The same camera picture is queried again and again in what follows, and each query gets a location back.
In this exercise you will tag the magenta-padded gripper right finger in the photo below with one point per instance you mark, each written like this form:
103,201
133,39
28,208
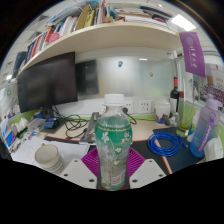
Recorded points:
148,172

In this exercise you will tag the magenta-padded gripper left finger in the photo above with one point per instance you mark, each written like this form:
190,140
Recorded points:
78,172

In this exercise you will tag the green-label clear drink bottle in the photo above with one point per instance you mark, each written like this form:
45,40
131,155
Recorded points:
113,143

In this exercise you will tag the purple translucent water bottle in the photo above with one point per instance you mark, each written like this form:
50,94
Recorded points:
205,133

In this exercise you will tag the cream patterned mug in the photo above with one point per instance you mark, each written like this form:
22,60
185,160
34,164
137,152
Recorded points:
48,156

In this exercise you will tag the dark mat with orange edge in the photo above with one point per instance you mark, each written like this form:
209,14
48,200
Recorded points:
181,161

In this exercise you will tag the grey metal laptop stand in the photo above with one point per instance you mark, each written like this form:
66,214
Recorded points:
90,130

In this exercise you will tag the small blue electronic board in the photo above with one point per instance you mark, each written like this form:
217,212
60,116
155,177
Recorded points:
52,124

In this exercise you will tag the handwritten white paper sheet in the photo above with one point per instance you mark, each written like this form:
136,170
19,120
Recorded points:
26,151

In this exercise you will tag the clear glass vase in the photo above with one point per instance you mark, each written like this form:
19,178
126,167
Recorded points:
184,123

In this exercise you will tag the white ceramic jar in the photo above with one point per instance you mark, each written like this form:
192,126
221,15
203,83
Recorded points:
162,111

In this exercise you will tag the clear plastic container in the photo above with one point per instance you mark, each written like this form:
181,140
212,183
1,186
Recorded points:
36,125

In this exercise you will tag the crumpled white tissue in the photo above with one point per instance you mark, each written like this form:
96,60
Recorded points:
214,149

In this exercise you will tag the pile of white tissues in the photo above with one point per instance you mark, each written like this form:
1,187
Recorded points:
20,125

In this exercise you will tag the dark wine bottle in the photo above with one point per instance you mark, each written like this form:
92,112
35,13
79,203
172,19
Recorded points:
175,98

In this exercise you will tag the blue tissue box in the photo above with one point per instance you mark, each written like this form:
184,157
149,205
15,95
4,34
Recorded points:
8,135

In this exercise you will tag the black computer monitor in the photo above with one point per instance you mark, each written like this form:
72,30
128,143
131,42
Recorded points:
46,85

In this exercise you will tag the group photo poster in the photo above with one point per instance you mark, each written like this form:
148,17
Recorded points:
215,83

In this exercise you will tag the purple pennant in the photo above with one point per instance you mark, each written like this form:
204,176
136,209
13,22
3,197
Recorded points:
193,53

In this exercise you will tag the white wall power outlet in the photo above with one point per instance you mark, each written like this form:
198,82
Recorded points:
145,106
102,108
129,106

